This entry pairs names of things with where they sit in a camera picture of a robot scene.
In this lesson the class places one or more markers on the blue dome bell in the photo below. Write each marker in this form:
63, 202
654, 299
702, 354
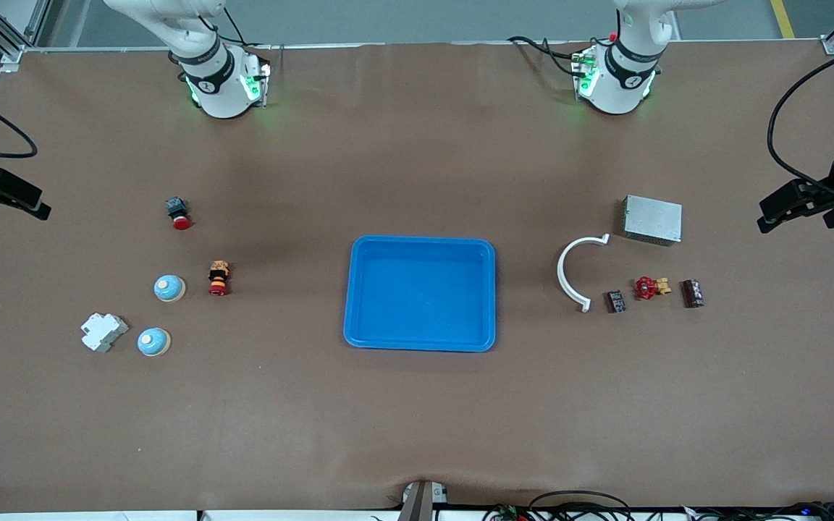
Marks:
169, 288
153, 341

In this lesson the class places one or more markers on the red emergency button black base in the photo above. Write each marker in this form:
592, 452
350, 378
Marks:
179, 214

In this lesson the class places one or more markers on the white circuit breaker block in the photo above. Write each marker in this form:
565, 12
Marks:
103, 332

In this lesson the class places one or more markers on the dark brown relay block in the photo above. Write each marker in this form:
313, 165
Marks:
692, 293

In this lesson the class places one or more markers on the blue plastic tray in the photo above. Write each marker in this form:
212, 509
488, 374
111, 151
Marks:
420, 297

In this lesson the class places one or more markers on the white curved plastic clamp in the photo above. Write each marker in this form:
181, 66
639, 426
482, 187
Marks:
560, 271

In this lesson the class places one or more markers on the grey metal table bracket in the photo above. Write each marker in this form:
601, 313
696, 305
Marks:
420, 503

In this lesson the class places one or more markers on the grey metal power supply box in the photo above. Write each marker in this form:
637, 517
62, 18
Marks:
652, 219

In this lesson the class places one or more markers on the red yellow push button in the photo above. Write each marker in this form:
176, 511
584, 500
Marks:
218, 278

